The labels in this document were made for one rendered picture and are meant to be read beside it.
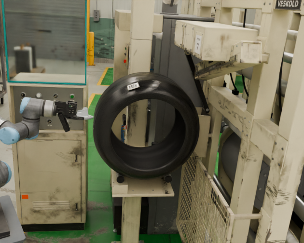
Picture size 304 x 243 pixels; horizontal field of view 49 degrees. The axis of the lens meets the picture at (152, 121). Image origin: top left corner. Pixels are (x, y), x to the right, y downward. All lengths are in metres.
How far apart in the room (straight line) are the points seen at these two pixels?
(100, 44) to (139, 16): 9.01
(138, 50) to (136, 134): 0.55
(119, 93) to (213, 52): 0.53
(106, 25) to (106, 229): 8.63
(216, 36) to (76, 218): 2.00
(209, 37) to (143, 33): 0.66
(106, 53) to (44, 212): 8.58
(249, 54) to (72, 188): 1.85
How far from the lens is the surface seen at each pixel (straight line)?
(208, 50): 1.52
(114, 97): 1.74
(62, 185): 2.80
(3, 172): 2.18
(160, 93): 1.73
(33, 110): 1.85
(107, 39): 11.02
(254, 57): 1.49
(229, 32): 1.55
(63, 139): 2.63
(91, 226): 3.09
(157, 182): 2.14
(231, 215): 1.58
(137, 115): 2.18
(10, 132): 1.77
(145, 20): 2.08
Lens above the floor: 1.85
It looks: 19 degrees down
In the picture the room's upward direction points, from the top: 4 degrees clockwise
